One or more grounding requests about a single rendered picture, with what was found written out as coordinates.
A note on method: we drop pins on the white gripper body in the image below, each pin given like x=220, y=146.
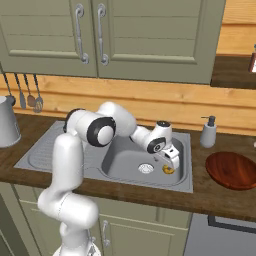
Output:
x=172, y=160

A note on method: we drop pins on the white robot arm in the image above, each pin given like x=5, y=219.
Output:
x=68, y=166

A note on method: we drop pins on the yellow squash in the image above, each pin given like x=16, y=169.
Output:
x=168, y=170

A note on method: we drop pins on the grey steel sink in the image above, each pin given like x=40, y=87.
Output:
x=130, y=160

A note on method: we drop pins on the brown wooden bowl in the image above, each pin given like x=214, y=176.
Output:
x=231, y=170

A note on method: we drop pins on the green base cupboard door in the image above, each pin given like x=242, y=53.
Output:
x=143, y=238
x=40, y=230

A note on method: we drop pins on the grey soap dispenser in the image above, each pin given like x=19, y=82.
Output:
x=208, y=133

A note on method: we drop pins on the grey dishwasher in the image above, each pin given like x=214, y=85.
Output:
x=221, y=238

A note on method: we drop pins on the dark wooden shelf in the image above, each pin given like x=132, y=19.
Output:
x=233, y=71

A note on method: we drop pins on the small red white box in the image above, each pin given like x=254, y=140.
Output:
x=253, y=61

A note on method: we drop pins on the hanging grey slotted spoon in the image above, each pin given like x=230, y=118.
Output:
x=38, y=100

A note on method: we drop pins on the hanging brown spoon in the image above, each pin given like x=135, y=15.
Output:
x=30, y=96

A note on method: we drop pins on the hanging grey spatula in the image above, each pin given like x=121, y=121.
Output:
x=20, y=95

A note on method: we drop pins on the grey metal kettle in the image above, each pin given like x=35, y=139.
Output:
x=6, y=125

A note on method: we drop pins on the hanging grey ladle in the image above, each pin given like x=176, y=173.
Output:
x=8, y=88

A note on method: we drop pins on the green wall cupboard door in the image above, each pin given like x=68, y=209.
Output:
x=43, y=33
x=156, y=36

